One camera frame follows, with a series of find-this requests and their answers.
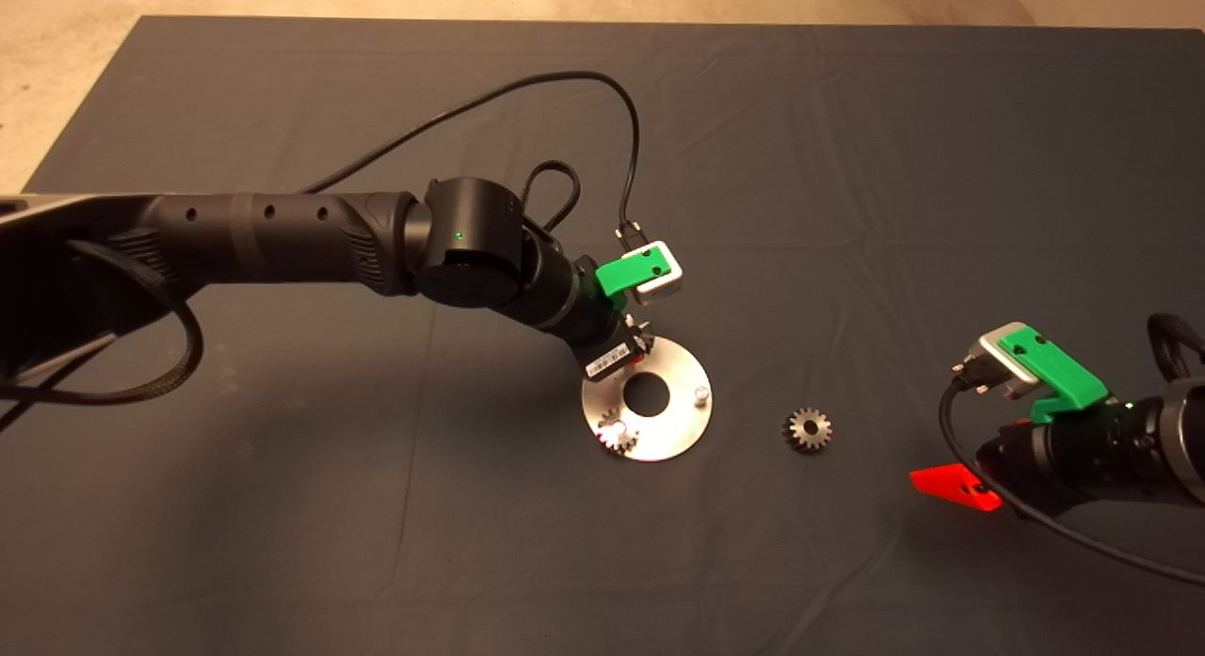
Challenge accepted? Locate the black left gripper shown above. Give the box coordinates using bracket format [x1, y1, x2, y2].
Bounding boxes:
[570, 259, 652, 382]

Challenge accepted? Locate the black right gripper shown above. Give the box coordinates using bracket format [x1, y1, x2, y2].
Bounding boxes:
[910, 402, 1160, 519]

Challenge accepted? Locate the round metal carrier plate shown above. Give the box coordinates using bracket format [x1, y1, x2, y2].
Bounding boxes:
[582, 336, 713, 463]

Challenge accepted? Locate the dark grey table cloth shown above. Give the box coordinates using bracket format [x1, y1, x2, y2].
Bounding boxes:
[23, 14, 1205, 656]

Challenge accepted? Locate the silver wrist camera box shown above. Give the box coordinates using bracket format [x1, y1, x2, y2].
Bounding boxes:
[977, 322, 1042, 398]
[621, 242, 683, 305]

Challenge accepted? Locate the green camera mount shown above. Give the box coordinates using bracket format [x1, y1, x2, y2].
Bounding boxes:
[596, 247, 669, 299]
[996, 324, 1110, 424]

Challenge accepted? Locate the black braided cable loop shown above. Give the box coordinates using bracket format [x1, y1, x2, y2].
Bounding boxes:
[1147, 312, 1205, 379]
[521, 160, 582, 233]

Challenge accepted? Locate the thick black braided cable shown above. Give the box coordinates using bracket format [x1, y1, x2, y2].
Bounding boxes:
[0, 240, 203, 405]

